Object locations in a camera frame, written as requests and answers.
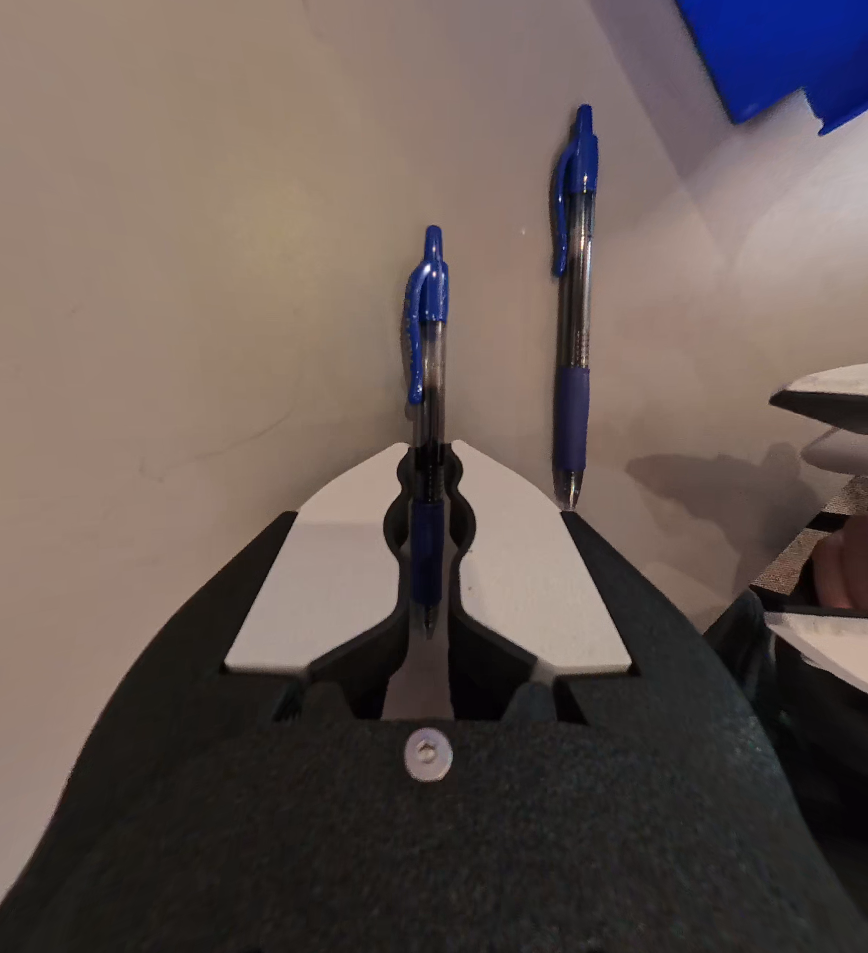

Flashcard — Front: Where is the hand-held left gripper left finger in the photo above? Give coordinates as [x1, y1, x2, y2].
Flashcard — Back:
[223, 443, 414, 719]

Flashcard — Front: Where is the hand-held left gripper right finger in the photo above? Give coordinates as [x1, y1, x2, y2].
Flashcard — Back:
[449, 439, 632, 722]

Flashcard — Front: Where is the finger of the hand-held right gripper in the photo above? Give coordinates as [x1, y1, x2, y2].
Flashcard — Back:
[769, 359, 868, 475]
[765, 607, 868, 712]

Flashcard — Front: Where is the blue pen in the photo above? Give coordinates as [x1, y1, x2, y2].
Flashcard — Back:
[404, 225, 451, 641]
[551, 104, 599, 511]

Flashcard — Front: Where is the blue plastic bin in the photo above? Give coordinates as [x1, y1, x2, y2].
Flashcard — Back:
[674, 0, 868, 136]

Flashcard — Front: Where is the person's right hand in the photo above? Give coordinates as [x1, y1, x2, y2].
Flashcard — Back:
[814, 491, 868, 615]

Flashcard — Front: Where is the person's lap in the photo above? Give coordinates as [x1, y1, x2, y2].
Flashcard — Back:
[702, 588, 778, 716]

